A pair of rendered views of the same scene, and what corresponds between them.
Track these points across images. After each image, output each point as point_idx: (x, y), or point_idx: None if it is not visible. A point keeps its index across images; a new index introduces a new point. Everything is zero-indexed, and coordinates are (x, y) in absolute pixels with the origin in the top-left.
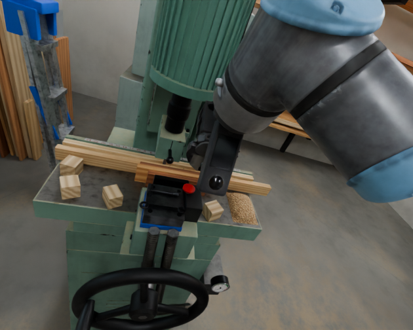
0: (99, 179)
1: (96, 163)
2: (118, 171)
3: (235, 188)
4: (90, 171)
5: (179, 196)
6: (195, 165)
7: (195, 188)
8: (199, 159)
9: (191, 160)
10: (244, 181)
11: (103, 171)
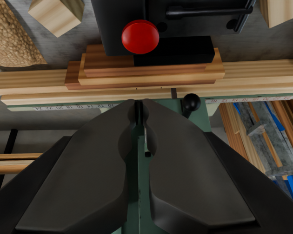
0: (278, 35)
1: (274, 64)
2: (239, 58)
3: (31, 73)
4: (286, 48)
5: (160, 10)
6: (168, 118)
7: (117, 44)
8: (183, 176)
9: (215, 151)
10: (16, 91)
11: (265, 54)
